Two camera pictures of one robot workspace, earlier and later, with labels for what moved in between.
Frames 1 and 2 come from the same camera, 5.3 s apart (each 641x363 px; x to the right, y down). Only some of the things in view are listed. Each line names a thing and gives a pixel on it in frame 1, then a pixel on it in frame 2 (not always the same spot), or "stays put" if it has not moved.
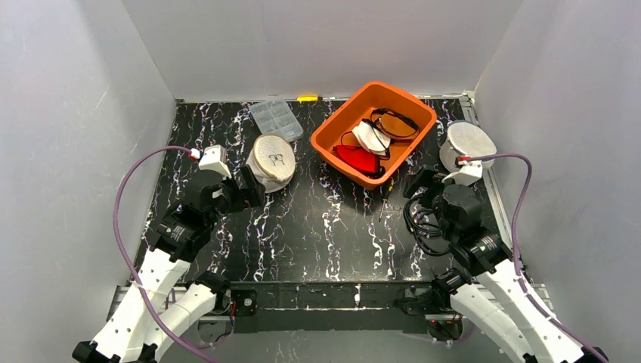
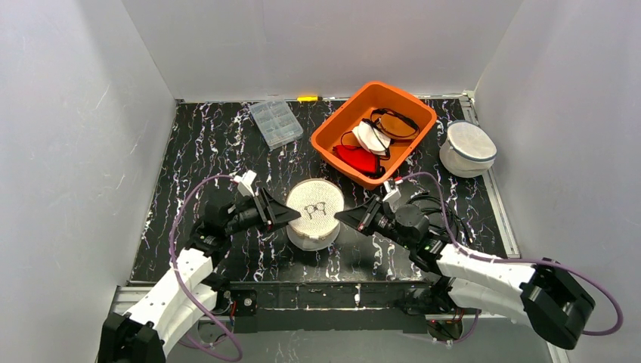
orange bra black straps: (395, 125) stays put
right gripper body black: (418, 181) -> (373, 215)
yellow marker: (307, 98) stays put
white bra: (373, 138) stays put
